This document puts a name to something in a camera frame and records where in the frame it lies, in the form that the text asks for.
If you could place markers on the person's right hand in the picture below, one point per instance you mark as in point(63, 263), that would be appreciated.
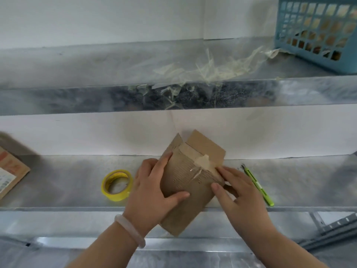
point(245, 206)

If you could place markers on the plain perforated cardboard box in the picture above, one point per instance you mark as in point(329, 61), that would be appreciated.
point(184, 198)

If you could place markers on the yellow tape roll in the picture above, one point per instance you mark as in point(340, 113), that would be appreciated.
point(104, 189)

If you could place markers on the white-labelled cardboard box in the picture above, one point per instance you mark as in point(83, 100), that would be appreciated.
point(11, 173)

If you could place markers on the blue plastic basket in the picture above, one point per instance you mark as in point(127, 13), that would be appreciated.
point(343, 66)

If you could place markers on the green utility knife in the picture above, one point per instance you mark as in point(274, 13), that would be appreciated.
point(258, 187)

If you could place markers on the person's left hand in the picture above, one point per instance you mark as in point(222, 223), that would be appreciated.
point(147, 203)

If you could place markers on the pile of clear tape scraps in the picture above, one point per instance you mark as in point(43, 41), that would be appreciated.
point(212, 69)

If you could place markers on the pile of assorted small items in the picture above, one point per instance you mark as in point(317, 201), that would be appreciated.
point(320, 27)

